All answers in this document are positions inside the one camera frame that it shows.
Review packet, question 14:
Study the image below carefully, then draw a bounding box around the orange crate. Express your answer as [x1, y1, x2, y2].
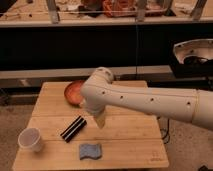
[102, 0, 135, 17]

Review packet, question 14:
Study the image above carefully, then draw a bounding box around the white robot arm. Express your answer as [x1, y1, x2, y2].
[80, 67, 213, 131]

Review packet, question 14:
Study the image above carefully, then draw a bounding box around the black cable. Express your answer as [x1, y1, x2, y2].
[157, 116, 172, 145]

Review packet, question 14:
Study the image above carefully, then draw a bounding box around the orange wooden bowl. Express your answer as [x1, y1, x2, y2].
[64, 80, 84, 107]

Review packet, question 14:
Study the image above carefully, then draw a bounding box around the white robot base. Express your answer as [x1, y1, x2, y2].
[173, 38, 213, 64]

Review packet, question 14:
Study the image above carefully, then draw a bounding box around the blue sponge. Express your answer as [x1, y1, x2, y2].
[79, 144, 102, 160]

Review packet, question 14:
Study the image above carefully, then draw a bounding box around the black striped eraser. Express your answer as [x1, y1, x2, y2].
[60, 116, 87, 143]

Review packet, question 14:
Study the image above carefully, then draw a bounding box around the wooden folding table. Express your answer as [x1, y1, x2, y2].
[13, 82, 169, 171]

